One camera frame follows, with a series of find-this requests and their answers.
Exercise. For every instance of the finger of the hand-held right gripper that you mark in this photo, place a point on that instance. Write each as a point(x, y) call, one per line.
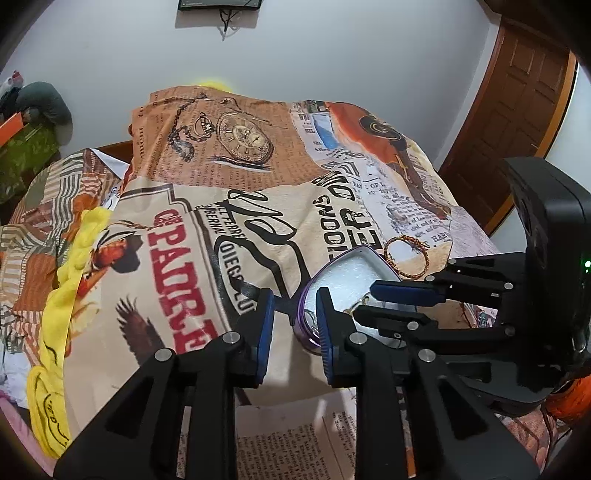
point(397, 291)
point(392, 321)

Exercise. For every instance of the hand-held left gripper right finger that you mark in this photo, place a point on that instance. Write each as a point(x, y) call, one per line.
point(323, 334)

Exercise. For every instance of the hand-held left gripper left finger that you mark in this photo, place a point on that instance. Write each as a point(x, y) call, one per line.
point(265, 332)

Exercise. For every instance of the gold earring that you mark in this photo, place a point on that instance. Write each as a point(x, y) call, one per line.
point(358, 302)

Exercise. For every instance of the purple jewelry box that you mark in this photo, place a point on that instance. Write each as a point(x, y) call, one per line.
point(348, 277)

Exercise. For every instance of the gold bangle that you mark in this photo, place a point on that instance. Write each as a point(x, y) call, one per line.
point(391, 266)

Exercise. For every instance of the printed blanket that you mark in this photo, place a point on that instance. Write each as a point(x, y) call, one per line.
point(221, 221)

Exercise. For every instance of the brown wooden door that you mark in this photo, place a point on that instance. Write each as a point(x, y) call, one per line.
point(512, 120)

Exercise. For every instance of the yellow cloth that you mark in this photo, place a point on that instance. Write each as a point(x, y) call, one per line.
point(51, 350)

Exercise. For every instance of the wooden headboard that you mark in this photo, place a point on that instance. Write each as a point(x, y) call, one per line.
point(115, 150)

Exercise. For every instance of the striped printed pillow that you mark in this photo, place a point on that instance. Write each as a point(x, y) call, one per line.
point(41, 230)

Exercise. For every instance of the white cloth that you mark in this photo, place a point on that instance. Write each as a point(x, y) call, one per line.
point(14, 364)

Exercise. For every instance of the pink cloth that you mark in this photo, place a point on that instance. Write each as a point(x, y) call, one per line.
point(18, 429)

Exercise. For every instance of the grey cushion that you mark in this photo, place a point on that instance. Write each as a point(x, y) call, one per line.
point(46, 104)

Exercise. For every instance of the orange box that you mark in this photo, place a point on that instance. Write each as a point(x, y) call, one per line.
point(10, 129)

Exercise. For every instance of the wall-mounted black screen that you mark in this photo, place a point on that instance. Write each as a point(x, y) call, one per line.
point(219, 3)

